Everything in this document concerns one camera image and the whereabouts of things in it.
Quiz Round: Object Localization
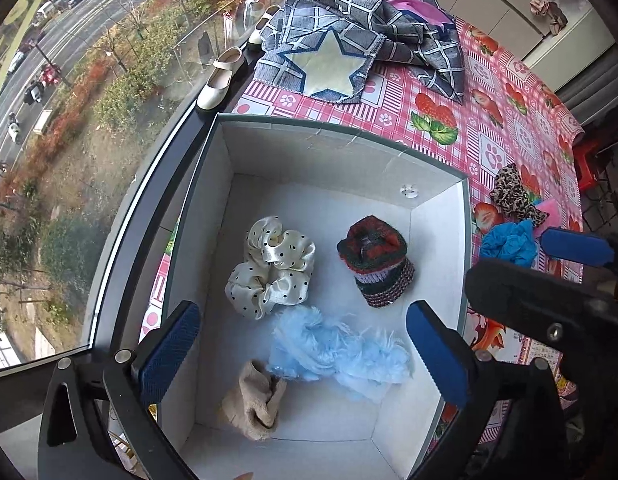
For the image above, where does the beige brown cloth bundle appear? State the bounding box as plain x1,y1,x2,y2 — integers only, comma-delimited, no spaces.
529,0,570,36

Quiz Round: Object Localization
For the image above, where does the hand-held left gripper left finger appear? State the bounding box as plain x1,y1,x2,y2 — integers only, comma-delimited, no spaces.
38,301,204,480

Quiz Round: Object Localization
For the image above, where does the light blue fluffy scrunchie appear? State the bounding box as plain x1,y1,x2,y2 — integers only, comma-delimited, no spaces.
268,306,414,403

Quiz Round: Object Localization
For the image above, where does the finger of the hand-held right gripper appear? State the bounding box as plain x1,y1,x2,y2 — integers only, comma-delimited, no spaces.
539,227,618,271
464,259,618,361

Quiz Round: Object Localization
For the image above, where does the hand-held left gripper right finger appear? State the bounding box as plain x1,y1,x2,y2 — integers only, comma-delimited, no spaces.
406,301,570,480

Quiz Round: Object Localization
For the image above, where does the cream strap shoe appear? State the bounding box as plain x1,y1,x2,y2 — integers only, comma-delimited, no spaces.
247,4,282,51
196,46,247,111

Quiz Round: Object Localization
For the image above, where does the cream polka dot scrunchie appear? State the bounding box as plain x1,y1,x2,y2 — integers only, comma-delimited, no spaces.
225,216,317,320

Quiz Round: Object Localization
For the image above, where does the leopard print scrunchie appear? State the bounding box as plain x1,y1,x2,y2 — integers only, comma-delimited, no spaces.
489,162,550,228

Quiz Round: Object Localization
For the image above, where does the blue grey checked cloth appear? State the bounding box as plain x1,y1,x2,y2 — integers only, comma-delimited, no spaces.
253,0,467,106

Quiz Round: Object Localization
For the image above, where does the grey curtain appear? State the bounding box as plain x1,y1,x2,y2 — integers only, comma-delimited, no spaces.
554,45,618,126

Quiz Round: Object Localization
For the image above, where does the red plastic stool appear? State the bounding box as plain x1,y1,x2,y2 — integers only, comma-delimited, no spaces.
571,137,607,191

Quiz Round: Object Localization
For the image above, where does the pink purple cloth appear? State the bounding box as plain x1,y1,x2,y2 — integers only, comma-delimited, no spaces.
389,0,454,28

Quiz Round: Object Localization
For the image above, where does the pink scrunchie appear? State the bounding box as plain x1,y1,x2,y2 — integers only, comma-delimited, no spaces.
531,199,564,238

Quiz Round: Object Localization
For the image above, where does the dark red knit scrunchie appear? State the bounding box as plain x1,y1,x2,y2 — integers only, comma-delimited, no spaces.
336,215,416,308

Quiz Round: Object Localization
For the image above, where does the beige scrunchie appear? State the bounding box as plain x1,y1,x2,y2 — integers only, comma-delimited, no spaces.
220,359,288,442

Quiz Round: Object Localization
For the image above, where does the grey cardboard box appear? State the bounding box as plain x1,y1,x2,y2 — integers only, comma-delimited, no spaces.
159,112,474,480

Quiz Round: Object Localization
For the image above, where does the pink strawberry tablecloth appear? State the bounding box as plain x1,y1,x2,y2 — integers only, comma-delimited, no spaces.
139,17,587,451

